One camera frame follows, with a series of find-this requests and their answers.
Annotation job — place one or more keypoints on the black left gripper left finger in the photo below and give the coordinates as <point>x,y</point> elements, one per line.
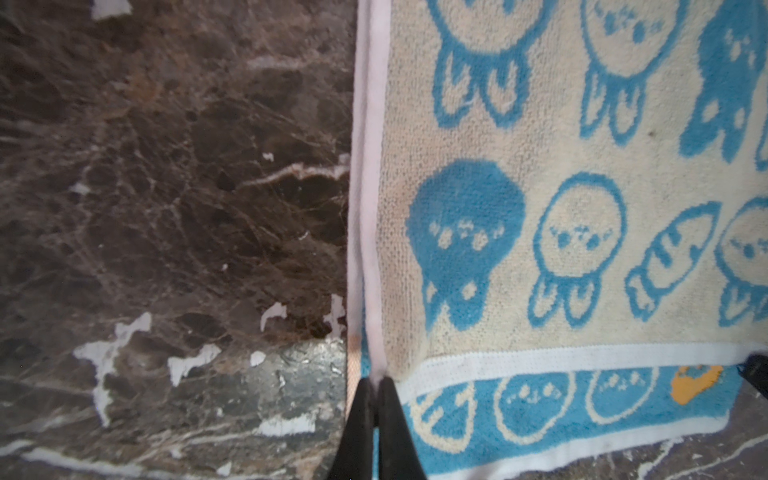
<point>354,456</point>

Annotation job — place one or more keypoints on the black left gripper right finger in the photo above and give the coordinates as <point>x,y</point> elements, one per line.
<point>398,459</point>

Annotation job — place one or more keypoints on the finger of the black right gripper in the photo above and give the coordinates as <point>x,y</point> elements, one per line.
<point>755,372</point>

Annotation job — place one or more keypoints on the blue bunny pattern towel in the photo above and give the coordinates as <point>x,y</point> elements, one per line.
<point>557,239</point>

